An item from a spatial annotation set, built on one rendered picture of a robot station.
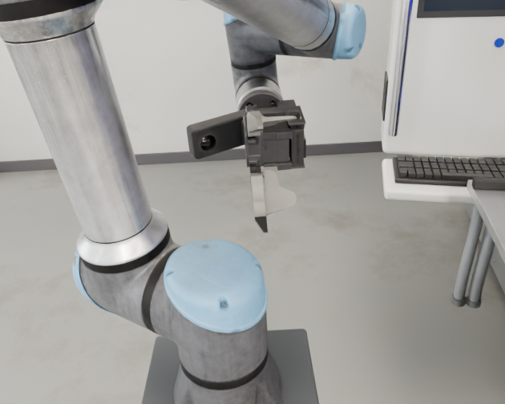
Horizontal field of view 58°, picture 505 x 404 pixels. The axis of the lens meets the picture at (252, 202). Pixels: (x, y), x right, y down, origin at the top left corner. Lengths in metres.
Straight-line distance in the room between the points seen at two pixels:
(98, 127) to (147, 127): 2.84
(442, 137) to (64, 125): 1.08
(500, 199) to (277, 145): 0.55
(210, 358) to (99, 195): 0.22
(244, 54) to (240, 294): 0.39
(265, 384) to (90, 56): 0.43
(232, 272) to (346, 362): 1.30
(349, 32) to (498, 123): 0.80
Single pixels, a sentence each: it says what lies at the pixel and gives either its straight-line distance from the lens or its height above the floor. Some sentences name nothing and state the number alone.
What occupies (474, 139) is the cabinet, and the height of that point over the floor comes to 0.86.
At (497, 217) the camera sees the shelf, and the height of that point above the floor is 0.88.
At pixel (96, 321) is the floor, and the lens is 2.08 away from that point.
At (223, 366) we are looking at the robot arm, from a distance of 0.56.
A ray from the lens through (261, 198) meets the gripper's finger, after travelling 0.60.
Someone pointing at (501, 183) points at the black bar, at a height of 0.89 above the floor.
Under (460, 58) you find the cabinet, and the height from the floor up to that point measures 1.07.
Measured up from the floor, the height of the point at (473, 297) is 0.23.
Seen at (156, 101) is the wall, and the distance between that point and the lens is 3.26.
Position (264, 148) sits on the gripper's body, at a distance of 0.61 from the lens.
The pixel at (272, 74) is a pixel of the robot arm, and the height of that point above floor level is 1.16.
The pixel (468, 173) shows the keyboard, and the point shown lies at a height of 0.83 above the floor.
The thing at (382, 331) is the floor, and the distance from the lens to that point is 1.92.
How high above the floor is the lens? 1.34
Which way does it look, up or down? 29 degrees down
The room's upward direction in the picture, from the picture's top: 3 degrees counter-clockwise
